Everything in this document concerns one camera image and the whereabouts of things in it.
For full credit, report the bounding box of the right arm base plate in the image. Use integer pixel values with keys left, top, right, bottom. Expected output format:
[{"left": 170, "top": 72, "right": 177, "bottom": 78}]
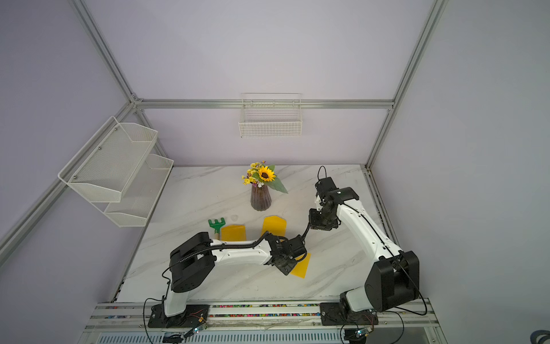
[{"left": 319, "top": 302, "right": 379, "bottom": 326}]

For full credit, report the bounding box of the yellow envelope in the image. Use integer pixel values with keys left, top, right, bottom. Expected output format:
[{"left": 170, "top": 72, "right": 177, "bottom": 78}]
[
  {"left": 262, "top": 216, "right": 287, "bottom": 237},
  {"left": 220, "top": 224, "right": 247, "bottom": 242},
  {"left": 290, "top": 253, "right": 311, "bottom": 279}
]

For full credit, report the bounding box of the white two-tier mesh shelf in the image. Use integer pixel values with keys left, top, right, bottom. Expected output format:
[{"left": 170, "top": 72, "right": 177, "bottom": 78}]
[{"left": 58, "top": 117, "right": 173, "bottom": 227}]

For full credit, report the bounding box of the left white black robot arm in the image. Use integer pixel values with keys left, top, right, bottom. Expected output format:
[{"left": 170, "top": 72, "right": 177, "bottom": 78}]
[{"left": 162, "top": 232, "right": 307, "bottom": 318}]

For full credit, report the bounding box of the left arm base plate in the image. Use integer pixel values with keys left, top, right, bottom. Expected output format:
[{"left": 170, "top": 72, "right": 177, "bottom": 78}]
[{"left": 146, "top": 304, "right": 210, "bottom": 329}]

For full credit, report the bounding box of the green toy rake wooden handle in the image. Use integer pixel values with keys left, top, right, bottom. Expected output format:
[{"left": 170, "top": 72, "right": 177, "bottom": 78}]
[{"left": 208, "top": 217, "right": 226, "bottom": 237}]

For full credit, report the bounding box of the sunflower bouquet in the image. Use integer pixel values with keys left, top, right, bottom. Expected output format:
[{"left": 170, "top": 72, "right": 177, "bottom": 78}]
[{"left": 241, "top": 161, "right": 288, "bottom": 194}]

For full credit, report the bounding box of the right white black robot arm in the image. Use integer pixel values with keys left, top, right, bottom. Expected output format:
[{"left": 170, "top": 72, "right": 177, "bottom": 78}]
[{"left": 309, "top": 177, "right": 421, "bottom": 314}]

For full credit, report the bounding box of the brown ribbed vase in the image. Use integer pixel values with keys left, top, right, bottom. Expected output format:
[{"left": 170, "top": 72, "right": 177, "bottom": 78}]
[{"left": 251, "top": 184, "right": 272, "bottom": 212}]

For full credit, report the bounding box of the white wire wall basket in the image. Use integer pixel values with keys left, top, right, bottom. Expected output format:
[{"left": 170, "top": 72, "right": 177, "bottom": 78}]
[{"left": 239, "top": 93, "right": 303, "bottom": 138}]

